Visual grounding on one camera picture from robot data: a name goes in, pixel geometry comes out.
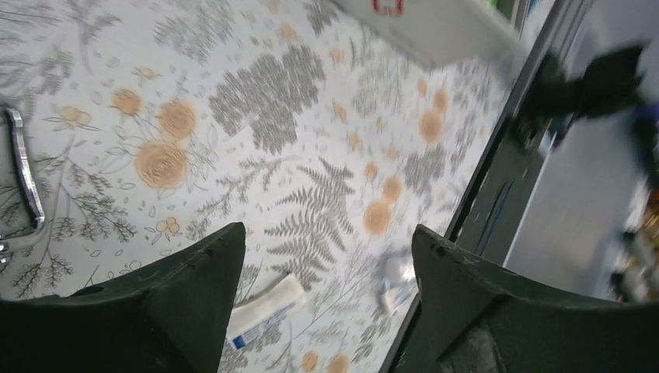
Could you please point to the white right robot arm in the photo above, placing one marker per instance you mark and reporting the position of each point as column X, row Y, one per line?
column 611, row 82

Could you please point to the white bandage roll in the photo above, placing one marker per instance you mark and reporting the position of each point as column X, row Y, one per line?
column 398, row 283

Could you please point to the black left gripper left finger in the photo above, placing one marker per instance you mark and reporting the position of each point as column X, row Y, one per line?
column 169, row 316

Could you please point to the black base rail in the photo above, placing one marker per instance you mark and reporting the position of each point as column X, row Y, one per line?
column 491, row 210

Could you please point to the black poker chip case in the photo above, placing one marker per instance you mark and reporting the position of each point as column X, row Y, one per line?
column 27, row 185

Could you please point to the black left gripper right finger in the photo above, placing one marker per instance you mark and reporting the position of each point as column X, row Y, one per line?
column 515, row 319

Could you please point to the grey metal box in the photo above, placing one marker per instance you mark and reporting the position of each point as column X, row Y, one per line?
column 440, row 32

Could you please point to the white tape roll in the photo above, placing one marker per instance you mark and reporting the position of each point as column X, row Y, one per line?
column 250, row 321

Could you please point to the floral table mat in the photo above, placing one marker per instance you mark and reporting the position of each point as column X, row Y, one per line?
column 151, row 124

